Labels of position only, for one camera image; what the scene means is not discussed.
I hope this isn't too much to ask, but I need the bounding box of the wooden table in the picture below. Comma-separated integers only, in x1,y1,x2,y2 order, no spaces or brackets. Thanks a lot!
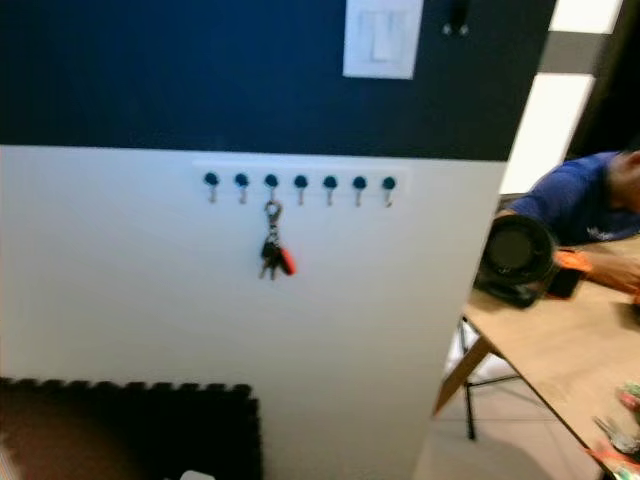
432,236,640,480

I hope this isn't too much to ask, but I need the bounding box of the black metal leg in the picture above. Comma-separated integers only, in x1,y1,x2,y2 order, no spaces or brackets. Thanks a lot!
458,318,533,442

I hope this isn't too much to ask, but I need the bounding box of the person in blue shirt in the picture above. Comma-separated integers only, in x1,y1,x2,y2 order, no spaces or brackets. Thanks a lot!
496,148,640,301

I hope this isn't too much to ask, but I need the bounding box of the white hook rack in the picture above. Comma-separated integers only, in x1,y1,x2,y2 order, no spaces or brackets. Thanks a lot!
192,161,411,210

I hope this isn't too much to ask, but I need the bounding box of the white light switch plate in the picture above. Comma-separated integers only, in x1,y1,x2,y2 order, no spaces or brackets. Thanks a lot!
342,0,425,81

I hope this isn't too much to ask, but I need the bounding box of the black foam mat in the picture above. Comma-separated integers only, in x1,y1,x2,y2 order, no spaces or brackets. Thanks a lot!
0,377,264,480

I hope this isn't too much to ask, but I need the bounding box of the green and orange clutter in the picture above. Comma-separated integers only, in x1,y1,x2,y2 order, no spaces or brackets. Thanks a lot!
588,380,640,471

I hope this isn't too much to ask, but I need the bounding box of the key bunch with red fob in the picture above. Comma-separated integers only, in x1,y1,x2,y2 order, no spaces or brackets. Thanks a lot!
258,200,298,281

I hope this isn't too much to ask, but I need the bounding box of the black round fan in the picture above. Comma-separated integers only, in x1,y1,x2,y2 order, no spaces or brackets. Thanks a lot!
473,213,559,310

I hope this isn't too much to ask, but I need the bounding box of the orange object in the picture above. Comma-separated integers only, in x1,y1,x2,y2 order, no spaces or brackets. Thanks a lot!
555,249,594,275

